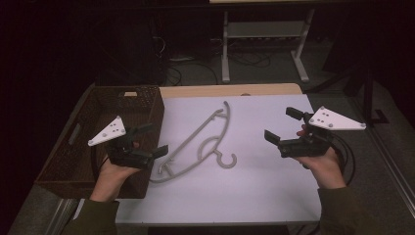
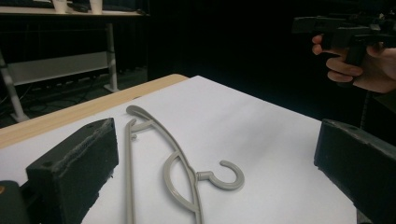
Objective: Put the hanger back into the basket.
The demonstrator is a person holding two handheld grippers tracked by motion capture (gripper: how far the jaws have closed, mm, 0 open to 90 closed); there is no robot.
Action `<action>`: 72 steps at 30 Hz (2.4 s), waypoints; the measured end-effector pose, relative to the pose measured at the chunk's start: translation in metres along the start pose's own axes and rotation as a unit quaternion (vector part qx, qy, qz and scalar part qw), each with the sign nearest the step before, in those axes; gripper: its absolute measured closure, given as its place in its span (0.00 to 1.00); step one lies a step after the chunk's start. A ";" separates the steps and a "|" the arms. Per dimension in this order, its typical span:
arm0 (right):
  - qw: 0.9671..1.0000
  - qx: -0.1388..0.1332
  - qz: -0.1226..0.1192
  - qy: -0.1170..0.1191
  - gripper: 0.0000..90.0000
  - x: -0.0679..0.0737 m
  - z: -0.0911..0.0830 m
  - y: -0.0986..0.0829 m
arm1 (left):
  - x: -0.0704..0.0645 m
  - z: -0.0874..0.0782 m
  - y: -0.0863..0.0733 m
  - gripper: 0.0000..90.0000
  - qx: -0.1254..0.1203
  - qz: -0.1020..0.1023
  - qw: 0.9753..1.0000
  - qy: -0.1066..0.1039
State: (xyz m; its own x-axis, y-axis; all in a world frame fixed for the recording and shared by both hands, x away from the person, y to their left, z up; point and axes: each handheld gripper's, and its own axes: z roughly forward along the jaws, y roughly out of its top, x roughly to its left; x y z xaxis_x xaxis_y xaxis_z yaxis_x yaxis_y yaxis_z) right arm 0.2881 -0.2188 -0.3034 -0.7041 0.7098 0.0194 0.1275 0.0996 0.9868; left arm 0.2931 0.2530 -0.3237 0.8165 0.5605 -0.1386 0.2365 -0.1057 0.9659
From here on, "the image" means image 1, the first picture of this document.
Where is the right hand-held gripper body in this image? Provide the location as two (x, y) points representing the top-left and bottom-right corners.
(277, 105), (367, 159)

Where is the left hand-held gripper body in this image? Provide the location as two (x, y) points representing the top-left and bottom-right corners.
(87, 116), (155, 170)

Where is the person's left hand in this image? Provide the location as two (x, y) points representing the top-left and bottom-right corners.
(89, 159), (142, 203)

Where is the grey plastic clothes hanger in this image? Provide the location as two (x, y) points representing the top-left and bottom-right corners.
(149, 100), (238, 184)

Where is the white table mat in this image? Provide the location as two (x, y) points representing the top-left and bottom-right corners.
(115, 94), (323, 225)

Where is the brown woven basket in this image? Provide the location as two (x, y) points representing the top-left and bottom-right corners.
(34, 84), (165, 200)

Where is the black metal stand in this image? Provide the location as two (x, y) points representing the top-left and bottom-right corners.
(346, 62), (391, 127)

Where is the white power strip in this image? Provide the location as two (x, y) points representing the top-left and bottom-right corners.
(168, 56), (196, 63)

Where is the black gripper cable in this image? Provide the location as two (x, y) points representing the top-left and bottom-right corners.
(330, 132), (357, 186)
(90, 145), (110, 172)

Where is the black floor cable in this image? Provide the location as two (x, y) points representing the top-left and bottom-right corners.
(165, 60), (219, 86)

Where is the white metal table frame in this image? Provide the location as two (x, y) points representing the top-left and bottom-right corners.
(220, 9), (317, 84)

